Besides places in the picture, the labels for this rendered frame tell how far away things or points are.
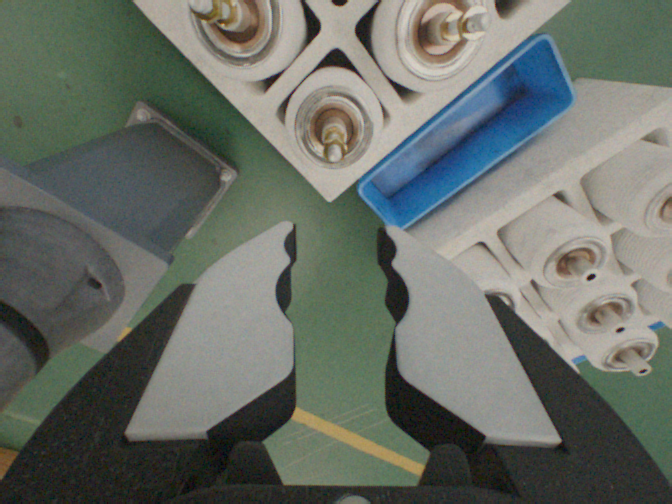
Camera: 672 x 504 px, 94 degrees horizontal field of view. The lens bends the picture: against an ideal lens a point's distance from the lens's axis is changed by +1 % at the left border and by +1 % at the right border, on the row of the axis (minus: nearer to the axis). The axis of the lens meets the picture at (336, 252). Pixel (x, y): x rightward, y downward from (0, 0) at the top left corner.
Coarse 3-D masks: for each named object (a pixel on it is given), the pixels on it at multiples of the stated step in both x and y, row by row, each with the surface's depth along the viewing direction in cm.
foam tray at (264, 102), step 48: (144, 0) 30; (336, 0) 39; (528, 0) 31; (192, 48) 32; (336, 48) 41; (240, 96) 35; (288, 96) 45; (384, 96) 35; (432, 96) 35; (288, 144) 38; (384, 144) 38; (336, 192) 41
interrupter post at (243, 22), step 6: (234, 0) 22; (240, 0) 24; (240, 6) 23; (246, 6) 25; (240, 12) 23; (246, 12) 24; (240, 18) 23; (246, 18) 24; (234, 24) 23; (240, 24) 23; (246, 24) 25; (234, 30) 24; (240, 30) 25
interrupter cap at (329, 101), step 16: (320, 96) 28; (336, 96) 28; (352, 96) 28; (304, 112) 29; (320, 112) 29; (336, 112) 29; (352, 112) 29; (368, 112) 29; (304, 128) 30; (320, 128) 30; (352, 128) 30; (368, 128) 30; (304, 144) 31; (320, 144) 31; (352, 144) 31; (368, 144) 30; (320, 160) 31; (352, 160) 31
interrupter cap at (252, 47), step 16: (256, 0) 25; (272, 0) 25; (192, 16) 25; (256, 16) 25; (272, 16) 25; (208, 32) 26; (224, 32) 26; (240, 32) 26; (256, 32) 26; (272, 32) 26; (208, 48) 26; (224, 48) 26; (240, 48) 26; (256, 48) 26; (272, 48) 26; (224, 64) 27; (240, 64) 27; (256, 64) 27
